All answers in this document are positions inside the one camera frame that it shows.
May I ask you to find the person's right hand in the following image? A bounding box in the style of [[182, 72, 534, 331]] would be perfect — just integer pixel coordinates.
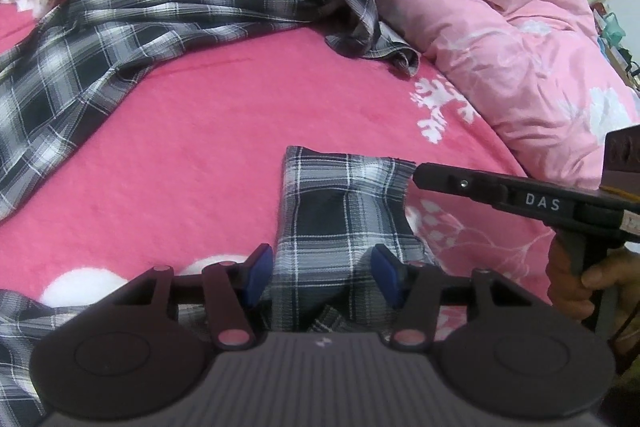
[[545, 237, 640, 323]]

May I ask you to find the green plastic bag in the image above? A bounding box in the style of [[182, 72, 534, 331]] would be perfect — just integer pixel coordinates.
[[597, 9, 627, 54]]

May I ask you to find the light pink quilt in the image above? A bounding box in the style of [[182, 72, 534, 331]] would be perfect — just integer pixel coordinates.
[[142, 0, 640, 204]]

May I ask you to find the pink floral bed blanket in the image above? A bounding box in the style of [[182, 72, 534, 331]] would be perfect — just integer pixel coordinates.
[[0, 0, 558, 310]]

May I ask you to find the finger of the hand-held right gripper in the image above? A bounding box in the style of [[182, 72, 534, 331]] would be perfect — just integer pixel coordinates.
[[412, 163, 511, 208]]

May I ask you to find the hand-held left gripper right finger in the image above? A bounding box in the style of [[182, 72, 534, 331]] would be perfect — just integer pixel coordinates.
[[371, 244, 531, 352]]

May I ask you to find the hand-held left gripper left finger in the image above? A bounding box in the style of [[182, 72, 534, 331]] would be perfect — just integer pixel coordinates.
[[111, 244, 275, 352]]

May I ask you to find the black white plaid shirt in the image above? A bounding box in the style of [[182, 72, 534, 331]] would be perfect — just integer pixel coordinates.
[[0, 0, 443, 413]]

